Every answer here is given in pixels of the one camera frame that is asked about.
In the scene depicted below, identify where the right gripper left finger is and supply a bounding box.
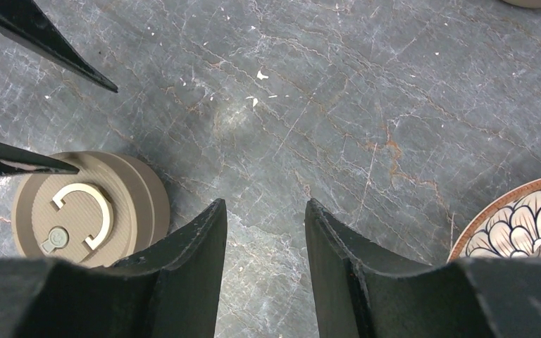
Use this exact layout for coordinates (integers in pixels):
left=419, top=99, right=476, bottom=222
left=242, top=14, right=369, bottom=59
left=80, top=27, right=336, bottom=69
left=0, top=199, right=228, bottom=337

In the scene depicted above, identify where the brown lid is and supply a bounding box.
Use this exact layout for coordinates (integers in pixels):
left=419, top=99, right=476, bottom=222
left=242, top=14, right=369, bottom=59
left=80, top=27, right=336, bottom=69
left=11, top=151, right=157, bottom=269

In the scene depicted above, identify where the patterned orange plate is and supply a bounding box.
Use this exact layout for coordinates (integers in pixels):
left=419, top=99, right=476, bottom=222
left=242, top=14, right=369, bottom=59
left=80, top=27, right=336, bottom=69
left=447, top=178, right=541, bottom=262

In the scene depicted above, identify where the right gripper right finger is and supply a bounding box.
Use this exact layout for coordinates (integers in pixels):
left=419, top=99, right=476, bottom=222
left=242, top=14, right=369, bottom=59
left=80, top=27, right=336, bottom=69
left=304, top=199, right=541, bottom=337

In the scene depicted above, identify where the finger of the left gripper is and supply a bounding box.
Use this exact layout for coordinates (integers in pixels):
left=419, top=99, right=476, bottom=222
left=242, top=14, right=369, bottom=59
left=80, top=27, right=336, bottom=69
left=0, top=0, right=118, bottom=93
left=0, top=142, right=80, bottom=177

